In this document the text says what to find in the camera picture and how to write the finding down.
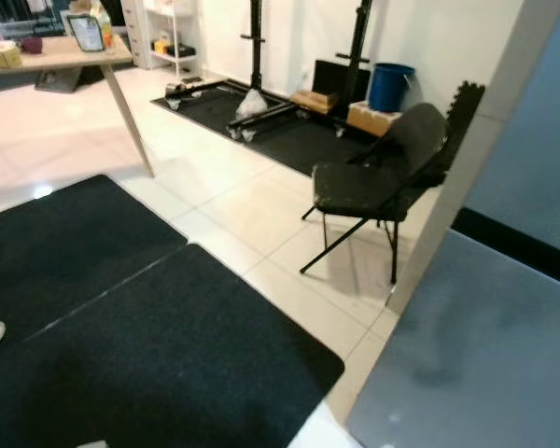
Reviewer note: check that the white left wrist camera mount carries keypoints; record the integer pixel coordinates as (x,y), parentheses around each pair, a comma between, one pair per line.
(90,444)

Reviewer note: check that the black wheeled metal stand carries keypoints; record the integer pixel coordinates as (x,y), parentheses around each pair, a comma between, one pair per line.
(256,37)

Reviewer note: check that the light wooden table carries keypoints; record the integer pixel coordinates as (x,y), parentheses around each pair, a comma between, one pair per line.
(65,58)

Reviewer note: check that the brown cardboard box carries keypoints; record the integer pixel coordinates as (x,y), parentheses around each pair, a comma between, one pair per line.
(371,118)

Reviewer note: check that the white knotted plastic bag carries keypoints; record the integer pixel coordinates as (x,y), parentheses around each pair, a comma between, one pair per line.
(252,104)

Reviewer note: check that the black rubber gym mat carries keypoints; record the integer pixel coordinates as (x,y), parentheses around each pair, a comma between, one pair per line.
(289,140)

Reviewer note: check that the black foam puzzle mat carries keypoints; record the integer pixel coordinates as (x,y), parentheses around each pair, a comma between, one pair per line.
(464,117)

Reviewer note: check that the grey fridge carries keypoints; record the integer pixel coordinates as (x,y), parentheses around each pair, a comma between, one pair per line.
(476,355)

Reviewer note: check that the dark red bowl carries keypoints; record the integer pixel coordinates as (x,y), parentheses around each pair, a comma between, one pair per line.
(32,45)

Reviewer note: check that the blue plastic bucket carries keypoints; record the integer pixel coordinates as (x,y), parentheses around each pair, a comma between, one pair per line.
(390,89)

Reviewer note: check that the black carpet floor mat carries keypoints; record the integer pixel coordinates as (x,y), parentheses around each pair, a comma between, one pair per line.
(65,247)
(177,364)

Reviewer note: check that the black flat panel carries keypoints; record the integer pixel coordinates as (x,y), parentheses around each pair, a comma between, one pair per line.
(338,79)

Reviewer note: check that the black folding chair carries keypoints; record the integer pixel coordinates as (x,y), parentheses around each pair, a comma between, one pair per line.
(364,187)

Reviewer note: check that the tablet in stand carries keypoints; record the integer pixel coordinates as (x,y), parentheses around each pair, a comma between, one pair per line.
(86,34)

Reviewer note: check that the small flat cardboard box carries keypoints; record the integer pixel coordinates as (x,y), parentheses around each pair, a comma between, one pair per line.
(314,101)

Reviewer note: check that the yellow tissue box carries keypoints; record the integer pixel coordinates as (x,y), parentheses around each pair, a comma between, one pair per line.
(0,56)

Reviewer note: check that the orange yellow carton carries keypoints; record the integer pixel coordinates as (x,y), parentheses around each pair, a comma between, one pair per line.
(103,20)

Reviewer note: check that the white shelf unit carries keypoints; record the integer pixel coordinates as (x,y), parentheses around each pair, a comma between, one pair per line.
(168,42)

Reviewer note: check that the black wedge stand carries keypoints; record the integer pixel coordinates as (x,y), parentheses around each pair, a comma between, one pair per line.
(65,79)

